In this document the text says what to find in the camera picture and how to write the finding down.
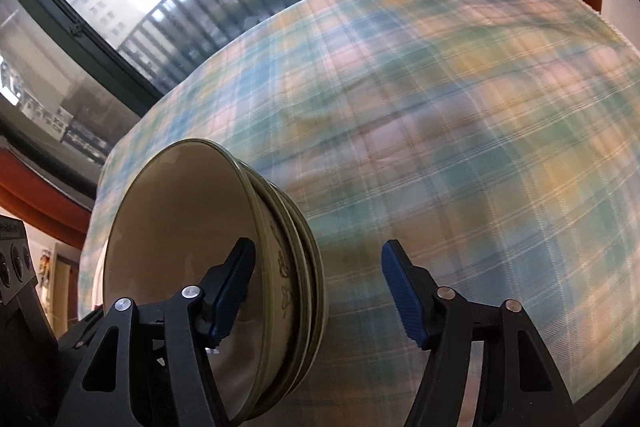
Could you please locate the beige floral bowl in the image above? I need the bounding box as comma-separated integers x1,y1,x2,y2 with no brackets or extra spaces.
102,138,301,423
250,172,317,408
270,187,329,383

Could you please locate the black window frame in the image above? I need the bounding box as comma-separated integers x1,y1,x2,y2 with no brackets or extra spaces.
0,0,166,202

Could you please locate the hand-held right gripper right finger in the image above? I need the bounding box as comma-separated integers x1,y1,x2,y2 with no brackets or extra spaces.
381,241,581,427

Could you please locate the plaid tablecloth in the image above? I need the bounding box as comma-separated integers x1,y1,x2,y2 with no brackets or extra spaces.
77,0,640,427

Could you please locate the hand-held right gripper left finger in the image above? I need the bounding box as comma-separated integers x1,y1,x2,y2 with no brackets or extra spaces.
55,237,257,427

